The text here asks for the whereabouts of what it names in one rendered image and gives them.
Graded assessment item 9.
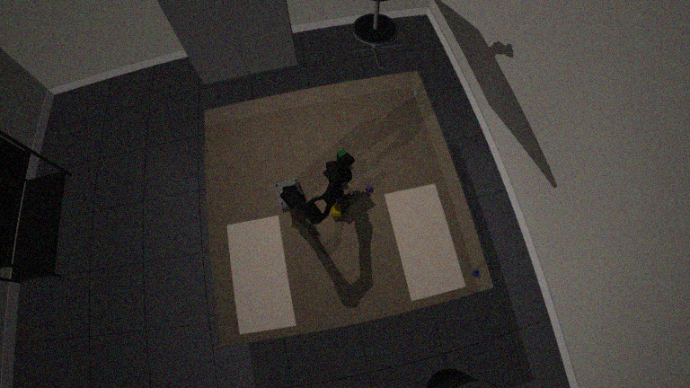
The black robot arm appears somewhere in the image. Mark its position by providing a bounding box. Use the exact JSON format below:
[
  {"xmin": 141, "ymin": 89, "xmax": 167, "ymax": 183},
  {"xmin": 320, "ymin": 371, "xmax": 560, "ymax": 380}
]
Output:
[{"xmin": 280, "ymin": 153, "xmax": 355, "ymax": 225}]

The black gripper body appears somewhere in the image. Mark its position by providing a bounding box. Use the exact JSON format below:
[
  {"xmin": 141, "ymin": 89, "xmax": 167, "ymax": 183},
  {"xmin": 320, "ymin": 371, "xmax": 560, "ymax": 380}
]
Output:
[{"xmin": 326, "ymin": 161, "xmax": 344, "ymax": 199}]

